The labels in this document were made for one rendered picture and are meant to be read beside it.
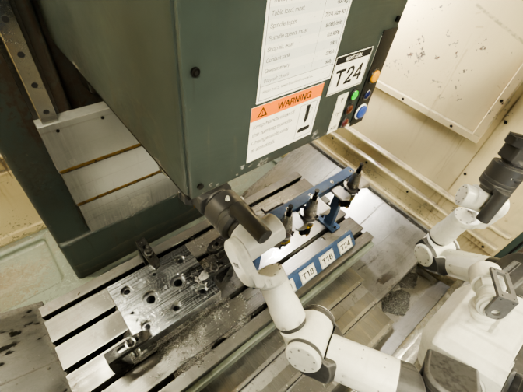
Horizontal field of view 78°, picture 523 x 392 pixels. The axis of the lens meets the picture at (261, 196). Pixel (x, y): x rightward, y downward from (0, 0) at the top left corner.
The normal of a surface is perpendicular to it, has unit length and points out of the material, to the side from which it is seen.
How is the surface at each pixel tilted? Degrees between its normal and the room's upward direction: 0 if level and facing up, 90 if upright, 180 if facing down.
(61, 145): 90
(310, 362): 74
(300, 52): 90
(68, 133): 91
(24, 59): 90
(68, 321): 0
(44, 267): 0
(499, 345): 23
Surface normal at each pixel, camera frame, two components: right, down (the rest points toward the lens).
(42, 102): 0.63, 0.62
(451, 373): 0.12, -0.95
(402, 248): -0.21, -0.44
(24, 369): 0.41, -0.78
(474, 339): -0.15, -0.86
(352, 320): 0.21, -0.72
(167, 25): -0.47, 0.62
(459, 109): -0.77, 0.41
